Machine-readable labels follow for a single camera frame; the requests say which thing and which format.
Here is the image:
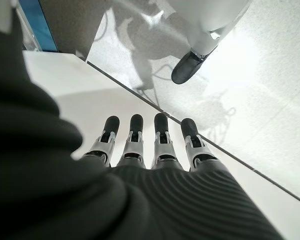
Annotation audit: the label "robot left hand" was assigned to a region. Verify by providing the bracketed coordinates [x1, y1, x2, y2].
[0, 23, 286, 240]

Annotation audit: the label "black dishwasher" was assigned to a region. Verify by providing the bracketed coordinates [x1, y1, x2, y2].
[18, 0, 104, 61]

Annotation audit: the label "white glossy cabinet door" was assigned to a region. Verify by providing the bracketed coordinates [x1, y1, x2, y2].
[22, 50, 300, 240]

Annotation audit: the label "black robot left foot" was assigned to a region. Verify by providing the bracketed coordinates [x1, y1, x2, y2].
[171, 48, 206, 85]

